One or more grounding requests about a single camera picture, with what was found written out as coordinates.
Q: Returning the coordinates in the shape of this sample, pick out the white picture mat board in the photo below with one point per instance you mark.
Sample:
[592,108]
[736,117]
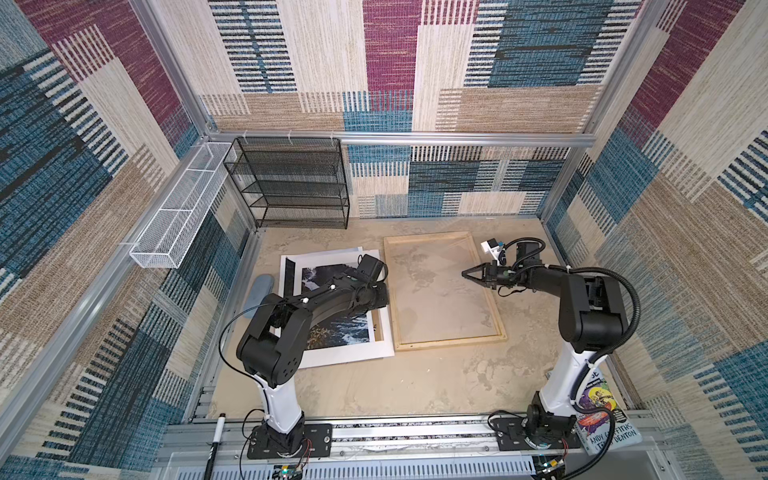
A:
[351,353]

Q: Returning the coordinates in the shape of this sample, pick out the blue grey glasses case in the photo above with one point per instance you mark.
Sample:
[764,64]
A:
[261,287]

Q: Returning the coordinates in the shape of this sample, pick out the waterfall bridge photo print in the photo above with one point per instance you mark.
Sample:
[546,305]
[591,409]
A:
[333,332]

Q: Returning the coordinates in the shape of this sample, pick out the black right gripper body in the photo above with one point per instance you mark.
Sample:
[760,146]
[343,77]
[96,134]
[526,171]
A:
[500,275]

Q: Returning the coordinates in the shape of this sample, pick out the black white marker pen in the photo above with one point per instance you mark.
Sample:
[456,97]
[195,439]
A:
[217,437]

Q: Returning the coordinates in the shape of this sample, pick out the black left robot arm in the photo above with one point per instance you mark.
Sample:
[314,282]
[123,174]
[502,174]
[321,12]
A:
[274,342]

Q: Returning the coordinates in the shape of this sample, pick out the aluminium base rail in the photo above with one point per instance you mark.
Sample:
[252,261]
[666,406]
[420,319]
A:
[421,447]

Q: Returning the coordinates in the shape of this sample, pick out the colourful treehouse book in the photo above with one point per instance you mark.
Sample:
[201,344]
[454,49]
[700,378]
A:
[593,427]

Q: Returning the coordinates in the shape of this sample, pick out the white wire mesh basket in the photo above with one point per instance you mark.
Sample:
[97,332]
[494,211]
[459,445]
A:
[166,240]

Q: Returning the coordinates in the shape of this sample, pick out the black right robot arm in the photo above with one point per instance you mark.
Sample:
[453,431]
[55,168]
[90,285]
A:
[598,311]

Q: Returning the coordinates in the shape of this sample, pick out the brown frame backing board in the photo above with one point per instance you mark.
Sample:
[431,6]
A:
[378,332]

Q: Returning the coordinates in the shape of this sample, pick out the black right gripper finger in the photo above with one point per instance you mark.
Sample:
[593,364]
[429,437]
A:
[479,281]
[478,271]

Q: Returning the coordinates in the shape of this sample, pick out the light wooden picture frame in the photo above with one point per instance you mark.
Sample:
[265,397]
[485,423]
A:
[431,304]

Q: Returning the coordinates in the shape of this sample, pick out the black wire mesh shelf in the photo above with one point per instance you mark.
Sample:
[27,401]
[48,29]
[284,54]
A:
[291,182]

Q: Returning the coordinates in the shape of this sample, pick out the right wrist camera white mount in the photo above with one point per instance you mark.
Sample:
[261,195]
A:
[495,249]

